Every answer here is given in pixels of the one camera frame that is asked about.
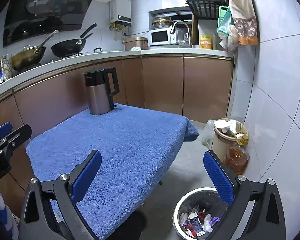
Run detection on purple candy wrapper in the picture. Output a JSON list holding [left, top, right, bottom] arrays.
[[204, 214, 221, 233]]

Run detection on round metal trash bin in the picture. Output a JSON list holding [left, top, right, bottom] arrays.
[[172, 187, 228, 239]]

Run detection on beige trash bin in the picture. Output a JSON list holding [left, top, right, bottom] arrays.
[[211, 118, 249, 162]]

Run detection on brown kitchen cabinets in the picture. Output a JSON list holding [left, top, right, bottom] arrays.
[[0, 53, 235, 218]]

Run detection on blue gloved left hand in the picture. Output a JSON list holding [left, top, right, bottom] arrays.
[[0, 193, 19, 239]]

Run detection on cooking oil bottle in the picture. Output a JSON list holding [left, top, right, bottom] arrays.
[[223, 134, 250, 175]]

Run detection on blue towel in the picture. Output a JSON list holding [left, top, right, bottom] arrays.
[[26, 105, 199, 239]]

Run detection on glass jar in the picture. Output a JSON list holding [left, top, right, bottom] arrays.
[[0, 54, 13, 82]]

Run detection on brass wok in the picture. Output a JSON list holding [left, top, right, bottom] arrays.
[[12, 30, 59, 71]]

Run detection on brown electric kettle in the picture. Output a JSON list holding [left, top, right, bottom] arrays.
[[83, 67, 120, 115]]

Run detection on black frying pan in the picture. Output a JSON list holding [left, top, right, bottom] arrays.
[[51, 23, 97, 58]]

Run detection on black range hood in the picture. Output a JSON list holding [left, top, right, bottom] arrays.
[[2, 0, 92, 47]]

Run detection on yellow detergent bottle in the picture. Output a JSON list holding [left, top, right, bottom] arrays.
[[200, 34, 212, 49]]

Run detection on brown rice cooker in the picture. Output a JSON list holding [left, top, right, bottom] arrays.
[[123, 37, 149, 50]]

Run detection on white microwave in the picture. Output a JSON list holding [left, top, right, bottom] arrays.
[[149, 27, 177, 46]]

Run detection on white water heater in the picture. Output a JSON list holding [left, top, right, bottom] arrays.
[[110, 0, 132, 27]]

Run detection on chrome faucet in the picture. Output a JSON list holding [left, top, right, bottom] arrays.
[[170, 21, 191, 48]]

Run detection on floral apron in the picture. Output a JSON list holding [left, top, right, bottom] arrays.
[[229, 0, 258, 46]]

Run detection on steel pot with lid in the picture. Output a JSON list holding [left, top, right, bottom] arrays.
[[152, 15, 173, 29]]

